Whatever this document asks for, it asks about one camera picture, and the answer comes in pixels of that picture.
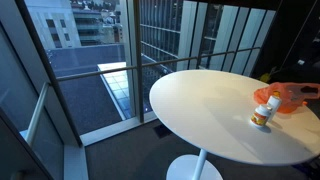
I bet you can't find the dark floor vent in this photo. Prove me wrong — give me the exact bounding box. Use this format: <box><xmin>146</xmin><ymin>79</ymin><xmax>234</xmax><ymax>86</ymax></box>
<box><xmin>153</xmin><ymin>124</ymin><xmax>173</xmax><ymax>140</ymax></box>

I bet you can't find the tall white bottle yellow cap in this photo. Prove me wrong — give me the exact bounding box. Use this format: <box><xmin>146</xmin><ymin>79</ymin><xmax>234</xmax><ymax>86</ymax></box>
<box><xmin>266</xmin><ymin>90</ymin><xmax>283</xmax><ymax>123</ymax></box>

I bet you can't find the white slanted rail post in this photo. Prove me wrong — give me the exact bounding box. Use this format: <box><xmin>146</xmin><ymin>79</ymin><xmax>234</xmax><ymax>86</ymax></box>
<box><xmin>24</xmin><ymin>82</ymin><xmax>51</xmax><ymax>148</ymax></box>

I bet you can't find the dark window mullion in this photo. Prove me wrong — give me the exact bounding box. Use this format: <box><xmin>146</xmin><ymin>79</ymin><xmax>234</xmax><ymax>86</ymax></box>
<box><xmin>132</xmin><ymin>0</ymin><xmax>145</xmax><ymax>124</ymax></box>

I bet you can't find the white bottle orange label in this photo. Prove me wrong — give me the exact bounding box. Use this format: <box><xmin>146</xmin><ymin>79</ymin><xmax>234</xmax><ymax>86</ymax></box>
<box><xmin>249</xmin><ymin>103</ymin><xmax>273</xmax><ymax>129</ymax></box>

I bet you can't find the yellow object by window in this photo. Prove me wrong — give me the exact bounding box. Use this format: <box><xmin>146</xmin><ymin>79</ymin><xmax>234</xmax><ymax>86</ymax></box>
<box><xmin>259</xmin><ymin>72</ymin><xmax>272</xmax><ymax>84</ymax></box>

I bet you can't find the orange plastic bag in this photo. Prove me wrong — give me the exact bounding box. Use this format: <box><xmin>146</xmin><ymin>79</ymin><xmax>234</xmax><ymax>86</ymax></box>
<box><xmin>253</xmin><ymin>82</ymin><xmax>320</xmax><ymax>115</ymax></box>

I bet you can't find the white table pedestal base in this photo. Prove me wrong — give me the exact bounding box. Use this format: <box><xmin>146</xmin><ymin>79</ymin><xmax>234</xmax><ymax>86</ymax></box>
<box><xmin>166</xmin><ymin>148</ymin><xmax>224</xmax><ymax>180</ymax></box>

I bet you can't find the metal window handrail bar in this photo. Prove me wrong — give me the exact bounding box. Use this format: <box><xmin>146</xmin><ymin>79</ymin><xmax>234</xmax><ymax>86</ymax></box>
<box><xmin>54</xmin><ymin>46</ymin><xmax>263</xmax><ymax>83</ymax></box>

